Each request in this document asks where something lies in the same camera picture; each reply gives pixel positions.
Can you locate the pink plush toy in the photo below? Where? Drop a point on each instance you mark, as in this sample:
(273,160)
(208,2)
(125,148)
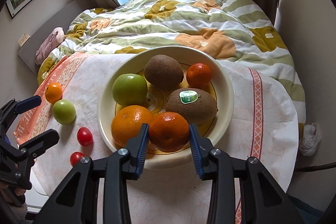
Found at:
(50,44)

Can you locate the small mandarin orange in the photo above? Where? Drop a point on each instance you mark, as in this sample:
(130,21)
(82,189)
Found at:
(169,130)
(198,75)
(53,92)

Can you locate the large green apple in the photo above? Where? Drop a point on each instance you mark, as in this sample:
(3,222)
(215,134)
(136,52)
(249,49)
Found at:
(130,89)

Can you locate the wall socket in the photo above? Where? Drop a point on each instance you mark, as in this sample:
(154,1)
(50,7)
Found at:
(23,38)

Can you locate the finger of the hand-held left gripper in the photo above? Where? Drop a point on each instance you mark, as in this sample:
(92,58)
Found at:
(44,140)
(27,103)

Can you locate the brown kiwi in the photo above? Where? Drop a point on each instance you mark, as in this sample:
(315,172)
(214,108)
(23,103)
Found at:
(164,71)

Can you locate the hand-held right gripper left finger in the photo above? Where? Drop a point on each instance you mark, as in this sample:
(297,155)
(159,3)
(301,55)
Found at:
(141,150)

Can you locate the grey headboard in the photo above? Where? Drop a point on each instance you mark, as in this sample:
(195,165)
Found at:
(52,22)

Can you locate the red cherry tomato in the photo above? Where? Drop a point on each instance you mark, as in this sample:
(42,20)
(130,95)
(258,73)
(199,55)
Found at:
(76,157)
(84,136)

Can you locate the kiwi with green sticker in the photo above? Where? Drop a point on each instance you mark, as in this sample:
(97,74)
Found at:
(194,111)

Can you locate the green striped floral blanket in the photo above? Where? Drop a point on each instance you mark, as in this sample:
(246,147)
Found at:
(183,24)

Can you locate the white pink-bordered tablecloth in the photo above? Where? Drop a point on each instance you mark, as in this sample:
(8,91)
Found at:
(262,113)

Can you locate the small green apple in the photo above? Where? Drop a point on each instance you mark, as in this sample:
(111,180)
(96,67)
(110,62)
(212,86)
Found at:
(64,111)

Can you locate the white plastic bag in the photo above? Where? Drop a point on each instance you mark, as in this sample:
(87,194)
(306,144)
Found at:
(311,138)

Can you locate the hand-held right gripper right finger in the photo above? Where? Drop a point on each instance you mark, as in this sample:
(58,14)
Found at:
(195,150)

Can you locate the yellow duck print bowl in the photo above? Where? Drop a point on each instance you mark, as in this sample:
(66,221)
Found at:
(224,98)

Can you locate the person's left hand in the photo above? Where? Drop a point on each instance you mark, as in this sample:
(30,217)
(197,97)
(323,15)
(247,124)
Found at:
(19,192)

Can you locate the large orange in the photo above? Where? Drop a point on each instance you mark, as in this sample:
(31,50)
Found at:
(128,124)

